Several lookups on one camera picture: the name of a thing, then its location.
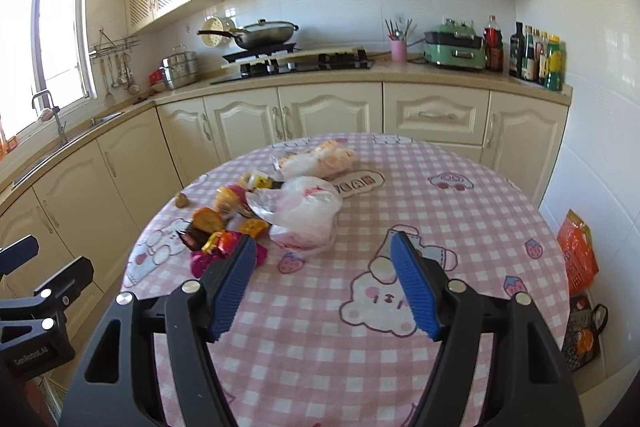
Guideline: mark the yellow snack wrapper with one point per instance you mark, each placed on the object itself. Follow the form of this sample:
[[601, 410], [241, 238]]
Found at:
[[257, 180]]

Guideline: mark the pink utensil holder cup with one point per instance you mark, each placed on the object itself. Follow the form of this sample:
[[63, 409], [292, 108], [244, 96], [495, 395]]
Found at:
[[399, 51]]

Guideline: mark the cream lower kitchen cabinets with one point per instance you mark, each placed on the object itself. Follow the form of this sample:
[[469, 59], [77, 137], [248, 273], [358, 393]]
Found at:
[[111, 199]]

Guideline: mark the bread in clear wrapper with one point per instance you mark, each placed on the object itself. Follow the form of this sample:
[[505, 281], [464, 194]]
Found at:
[[230, 200]]

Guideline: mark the kitchen window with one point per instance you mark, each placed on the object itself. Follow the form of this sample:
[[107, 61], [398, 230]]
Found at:
[[42, 61]]

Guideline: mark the orange white bread bag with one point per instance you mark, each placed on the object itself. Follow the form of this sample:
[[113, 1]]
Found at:
[[327, 159]]

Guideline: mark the small brown walnut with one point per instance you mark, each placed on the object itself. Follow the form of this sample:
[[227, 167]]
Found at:
[[181, 200]]

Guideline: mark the half orange peel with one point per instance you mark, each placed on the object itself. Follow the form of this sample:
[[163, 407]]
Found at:
[[207, 220]]

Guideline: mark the red container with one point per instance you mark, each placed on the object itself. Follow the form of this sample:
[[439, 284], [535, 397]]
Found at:
[[156, 77]]

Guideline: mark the hanging utensil rack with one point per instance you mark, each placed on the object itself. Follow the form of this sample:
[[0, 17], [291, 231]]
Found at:
[[114, 61]]

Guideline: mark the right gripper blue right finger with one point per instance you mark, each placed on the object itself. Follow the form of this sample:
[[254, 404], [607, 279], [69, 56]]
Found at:
[[421, 281]]

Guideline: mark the white pink plastic bag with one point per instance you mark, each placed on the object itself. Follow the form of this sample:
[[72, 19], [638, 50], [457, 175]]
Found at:
[[302, 214]]

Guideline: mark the stainless steel steamer pot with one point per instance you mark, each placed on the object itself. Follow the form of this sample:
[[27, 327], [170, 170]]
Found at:
[[180, 68]]

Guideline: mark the orange plastic bag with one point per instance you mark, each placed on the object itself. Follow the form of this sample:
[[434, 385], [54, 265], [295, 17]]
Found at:
[[575, 240]]

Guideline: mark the magenta yellow candy wrapper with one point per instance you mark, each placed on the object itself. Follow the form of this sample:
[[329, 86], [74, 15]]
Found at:
[[217, 248]]

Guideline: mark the red-capped soy sauce bottle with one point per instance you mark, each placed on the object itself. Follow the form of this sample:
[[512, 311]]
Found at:
[[493, 45]]

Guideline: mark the pink checkered cartoon tablecloth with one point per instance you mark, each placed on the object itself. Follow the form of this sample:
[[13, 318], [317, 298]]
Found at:
[[329, 341]]

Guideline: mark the dark oil bottle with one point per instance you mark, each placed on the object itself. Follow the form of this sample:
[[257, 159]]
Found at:
[[517, 43]]

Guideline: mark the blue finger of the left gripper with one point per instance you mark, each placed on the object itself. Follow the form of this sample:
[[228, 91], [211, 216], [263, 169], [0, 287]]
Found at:
[[18, 253]]

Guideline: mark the black wok with lid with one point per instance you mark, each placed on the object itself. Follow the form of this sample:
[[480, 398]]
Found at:
[[257, 35]]

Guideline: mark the black printed tote bag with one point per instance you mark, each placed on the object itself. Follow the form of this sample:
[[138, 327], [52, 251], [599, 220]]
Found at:
[[586, 323]]

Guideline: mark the green yellow bottle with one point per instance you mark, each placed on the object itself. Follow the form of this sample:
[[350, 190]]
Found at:
[[553, 64]]

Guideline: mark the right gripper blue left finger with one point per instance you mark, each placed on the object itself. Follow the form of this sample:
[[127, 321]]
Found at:
[[226, 284]]

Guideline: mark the green electric grill appliance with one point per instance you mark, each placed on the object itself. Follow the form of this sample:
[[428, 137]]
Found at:
[[454, 45]]

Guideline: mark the chrome sink faucet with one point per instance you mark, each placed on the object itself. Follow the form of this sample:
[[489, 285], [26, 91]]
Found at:
[[50, 111]]

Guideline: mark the black gas stove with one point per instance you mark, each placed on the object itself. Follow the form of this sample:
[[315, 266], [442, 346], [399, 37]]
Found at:
[[285, 59]]

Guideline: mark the black red snack wrapper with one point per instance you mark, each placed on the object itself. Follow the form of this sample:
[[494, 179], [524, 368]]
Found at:
[[194, 239]]

